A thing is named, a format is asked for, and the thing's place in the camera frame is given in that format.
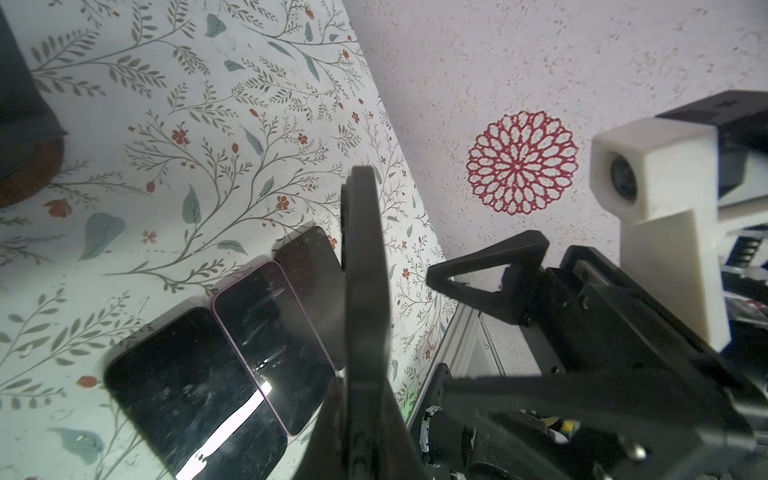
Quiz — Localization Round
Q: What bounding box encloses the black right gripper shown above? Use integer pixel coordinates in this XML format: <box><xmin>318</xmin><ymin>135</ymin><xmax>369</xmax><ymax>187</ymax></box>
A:
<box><xmin>426</xmin><ymin>230</ymin><xmax>767</xmax><ymax>456</ymax></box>

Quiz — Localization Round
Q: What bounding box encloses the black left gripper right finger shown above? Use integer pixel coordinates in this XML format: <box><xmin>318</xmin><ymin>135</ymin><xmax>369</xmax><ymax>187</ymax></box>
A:
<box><xmin>406</xmin><ymin>369</ymin><xmax>756</xmax><ymax>479</ymax></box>

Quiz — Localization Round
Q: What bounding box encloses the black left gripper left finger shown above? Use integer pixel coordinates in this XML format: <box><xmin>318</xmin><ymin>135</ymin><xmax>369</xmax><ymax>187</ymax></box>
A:
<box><xmin>293</xmin><ymin>377</ymin><xmax>345</xmax><ymax>480</ymax></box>

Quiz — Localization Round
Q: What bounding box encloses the black smartphone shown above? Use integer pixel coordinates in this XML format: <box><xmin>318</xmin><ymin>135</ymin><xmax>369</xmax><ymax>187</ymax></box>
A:
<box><xmin>341</xmin><ymin>166</ymin><xmax>391</xmax><ymax>479</ymax></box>
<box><xmin>212</xmin><ymin>261</ymin><xmax>335</xmax><ymax>436</ymax></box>
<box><xmin>105</xmin><ymin>307</ymin><xmax>287</xmax><ymax>479</ymax></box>
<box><xmin>274</xmin><ymin>226</ymin><xmax>347</xmax><ymax>371</ymax></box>

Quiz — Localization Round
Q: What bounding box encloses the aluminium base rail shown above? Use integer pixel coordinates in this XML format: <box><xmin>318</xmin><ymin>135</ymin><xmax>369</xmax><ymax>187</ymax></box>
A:
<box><xmin>407</xmin><ymin>303</ymin><xmax>506</xmax><ymax>427</ymax></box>

